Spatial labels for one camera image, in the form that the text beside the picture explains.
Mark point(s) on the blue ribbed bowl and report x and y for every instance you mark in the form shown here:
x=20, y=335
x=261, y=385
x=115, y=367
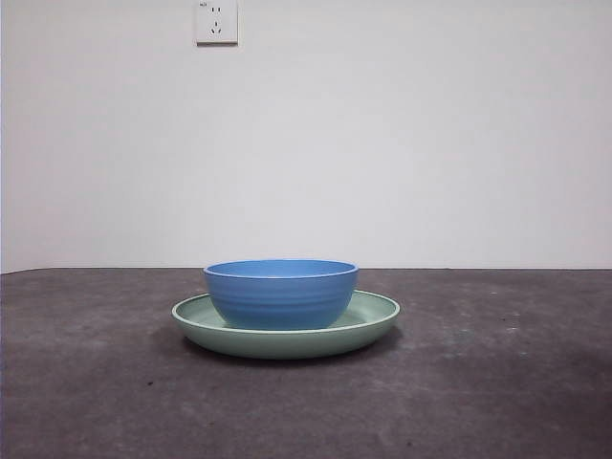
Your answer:
x=282, y=301

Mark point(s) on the green round plate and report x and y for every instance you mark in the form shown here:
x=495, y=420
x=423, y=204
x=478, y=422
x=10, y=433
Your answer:
x=287, y=344

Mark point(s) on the white wall power socket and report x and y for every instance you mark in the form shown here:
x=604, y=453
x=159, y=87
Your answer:
x=216, y=24

